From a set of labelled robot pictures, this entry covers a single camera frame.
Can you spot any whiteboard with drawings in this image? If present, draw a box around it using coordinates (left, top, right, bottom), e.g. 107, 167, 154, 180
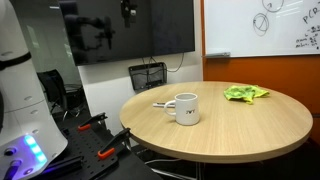
203, 0, 320, 59

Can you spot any round wooden table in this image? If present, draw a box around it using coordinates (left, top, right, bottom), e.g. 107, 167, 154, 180
119, 80, 314, 165

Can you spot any black office chair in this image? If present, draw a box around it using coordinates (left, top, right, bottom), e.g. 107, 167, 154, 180
36, 69, 85, 116

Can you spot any yellow green cloth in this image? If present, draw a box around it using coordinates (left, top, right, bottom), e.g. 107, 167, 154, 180
223, 84, 270, 105

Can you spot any white ceramic mug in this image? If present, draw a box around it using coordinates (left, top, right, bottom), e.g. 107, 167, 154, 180
163, 92, 201, 127

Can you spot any black wall television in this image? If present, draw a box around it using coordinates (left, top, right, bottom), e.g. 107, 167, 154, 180
58, 0, 196, 67

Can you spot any black orange spring clamp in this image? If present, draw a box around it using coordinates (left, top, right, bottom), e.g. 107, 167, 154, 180
77, 112, 108, 132
97, 127, 132, 160

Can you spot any black perforated mounting board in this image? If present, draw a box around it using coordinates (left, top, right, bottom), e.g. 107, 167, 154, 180
41, 124, 120, 180

